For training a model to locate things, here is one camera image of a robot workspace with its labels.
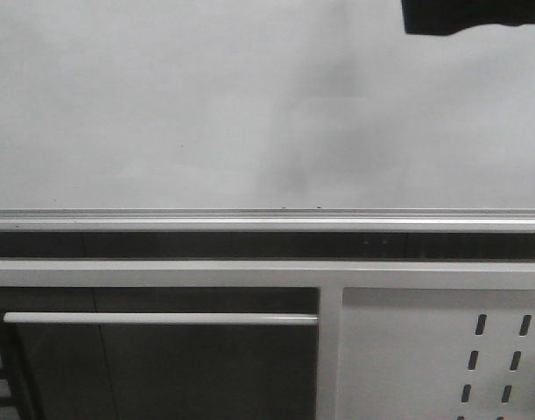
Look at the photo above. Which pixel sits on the white horizontal bar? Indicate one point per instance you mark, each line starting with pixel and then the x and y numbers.
pixel 136 318

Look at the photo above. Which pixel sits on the black rack at lower left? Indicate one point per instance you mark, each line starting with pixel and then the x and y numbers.
pixel 15 399

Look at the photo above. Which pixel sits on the white metal stand frame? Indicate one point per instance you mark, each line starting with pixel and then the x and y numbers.
pixel 330 277

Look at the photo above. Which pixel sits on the white perforated metal panel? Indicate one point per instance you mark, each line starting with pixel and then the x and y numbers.
pixel 437 354

